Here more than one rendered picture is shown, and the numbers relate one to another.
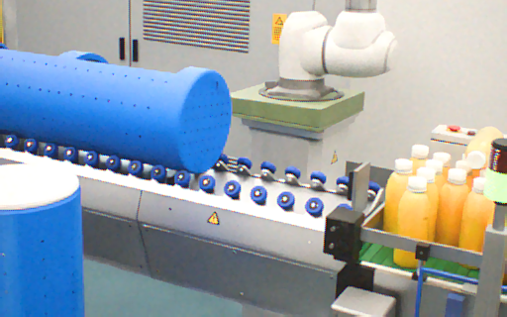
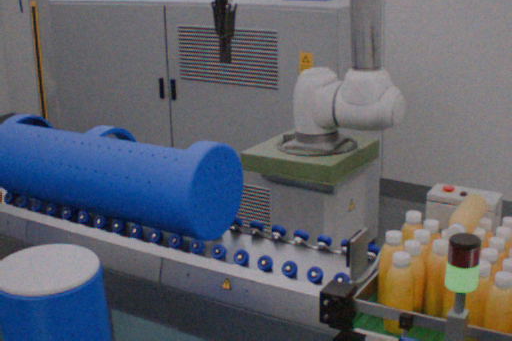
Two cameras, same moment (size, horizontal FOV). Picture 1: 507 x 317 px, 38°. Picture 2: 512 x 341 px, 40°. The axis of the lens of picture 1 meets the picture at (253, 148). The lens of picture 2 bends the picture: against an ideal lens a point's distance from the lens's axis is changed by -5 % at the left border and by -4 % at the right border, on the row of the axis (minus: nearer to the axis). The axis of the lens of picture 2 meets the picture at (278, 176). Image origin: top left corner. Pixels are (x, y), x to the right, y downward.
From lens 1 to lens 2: 29 cm
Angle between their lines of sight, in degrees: 4
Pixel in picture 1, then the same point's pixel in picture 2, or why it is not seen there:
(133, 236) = (158, 296)
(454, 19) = (478, 43)
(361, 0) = (366, 60)
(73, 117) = (99, 191)
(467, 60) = (493, 82)
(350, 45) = (357, 102)
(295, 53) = (308, 110)
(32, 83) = (63, 160)
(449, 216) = (433, 283)
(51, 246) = (78, 323)
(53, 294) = not seen: outside the picture
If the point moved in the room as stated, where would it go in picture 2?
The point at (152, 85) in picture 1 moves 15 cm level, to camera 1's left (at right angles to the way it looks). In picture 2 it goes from (164, 163) to (113, 163)
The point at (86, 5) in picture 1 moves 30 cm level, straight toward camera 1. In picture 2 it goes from (128, 49) to (127, 58)
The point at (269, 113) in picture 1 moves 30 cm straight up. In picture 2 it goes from (285, 169) to (283, 81)
